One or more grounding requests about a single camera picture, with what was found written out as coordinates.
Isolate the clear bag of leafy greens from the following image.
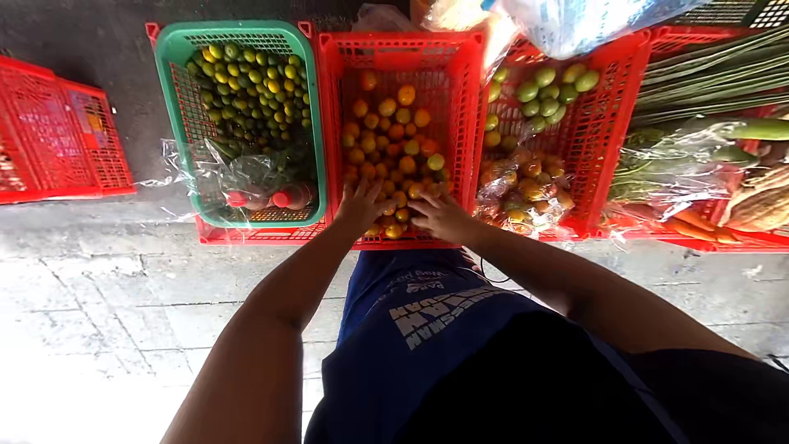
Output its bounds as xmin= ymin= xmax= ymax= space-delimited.
xmin=607 ymin=117 xmax=743 ymax=223

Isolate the person's right hand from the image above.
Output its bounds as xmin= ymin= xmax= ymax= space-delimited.
xmin=407 ymin=183 xmax=477 ymax=246

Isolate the thin black cable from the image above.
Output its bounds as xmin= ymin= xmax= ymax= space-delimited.
xmin=457 ymin=257 xmax=512 ymax=284

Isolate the green cucumber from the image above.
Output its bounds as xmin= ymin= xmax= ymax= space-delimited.
xmin=727 ymin=118 xmax=789 ymax=141

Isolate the clear plastic bag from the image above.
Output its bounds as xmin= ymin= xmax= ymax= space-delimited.
xmin=138 ymin=137 xmax=277 ymax=228

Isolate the pile of green tomatoes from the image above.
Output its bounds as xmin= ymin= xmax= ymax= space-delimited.
xmin=484 ymin=63 xmax=600 ymax=153

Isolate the blue and white plastic bag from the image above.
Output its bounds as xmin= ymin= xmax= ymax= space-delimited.
xmin=487 ymin=0 xmax=713 ymax=60

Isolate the person's left hand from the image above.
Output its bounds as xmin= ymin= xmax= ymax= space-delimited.
xmin=335 ymin=178 xmax=399 ymax=239

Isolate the person's body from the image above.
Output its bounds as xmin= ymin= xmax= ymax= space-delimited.
xmin=303 ymin=259 xmax=789 ymax=444

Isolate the person's right forearm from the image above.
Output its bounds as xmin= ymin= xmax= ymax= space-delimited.
xmin=460 ymin=217 xmax=760 ymax=361

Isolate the translucent yellowish plastic bag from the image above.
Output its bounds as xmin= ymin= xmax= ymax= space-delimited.
xmin=422 ymin=0 xmax=521 ymax=85

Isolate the person's left forearm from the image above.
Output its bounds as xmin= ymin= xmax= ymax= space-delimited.
xmin=160 ymin=220 xmax=365 ymax=444

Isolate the orange carrot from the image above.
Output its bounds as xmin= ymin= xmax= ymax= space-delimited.
xmin=662 ymin=210 xmax=738 ymax=244

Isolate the bundle of long green beans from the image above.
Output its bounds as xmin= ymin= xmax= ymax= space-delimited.
xmin=629 ymin=26 xmax=789 ymax=127

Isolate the dark green vegetable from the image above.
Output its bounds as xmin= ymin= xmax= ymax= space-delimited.
xmin=711 ymin=145 xmax=759 ymax=168

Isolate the red plastic crate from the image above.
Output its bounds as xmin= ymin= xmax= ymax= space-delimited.
xmin=318 ymin=31 xmax=488 ymax=251
xmin=592 ymin=25 xmax=789 ymax=254
xmin=145 ymin=21 xmax=329 ymax=247
xmin=0 ymin=55 xmax=137 ymax=205
xmin=473 ymin=28 xmax=652 ymax=242

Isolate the pile of orange tomatoes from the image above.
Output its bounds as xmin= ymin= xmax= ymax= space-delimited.
xmin=342 ymin=70 xmax=452 ymax=240

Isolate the black plastic crate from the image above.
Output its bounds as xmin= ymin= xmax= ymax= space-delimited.
xmin=669 ymin=0 xmax=789 ymax=30

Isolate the teal green plastic basket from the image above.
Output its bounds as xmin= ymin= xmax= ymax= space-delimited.
xmin=155 ymin=20 xmax=328 ymax=229

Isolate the red-capped bottle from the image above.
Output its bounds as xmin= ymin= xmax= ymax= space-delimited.
xmin=272 ymin=181 xmax=318 ymax=211
xmin=225 ymin=187 xmax=272 ymax=211

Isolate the pile of green-yellow calamansi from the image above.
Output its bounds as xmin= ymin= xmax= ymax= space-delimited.
xmin=186 ymin=42 xmax=312 ymax=153

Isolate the clear bag of tomatoes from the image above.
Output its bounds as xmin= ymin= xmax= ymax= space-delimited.
xmin=475 ymin=147 xmax=575 ymax=236

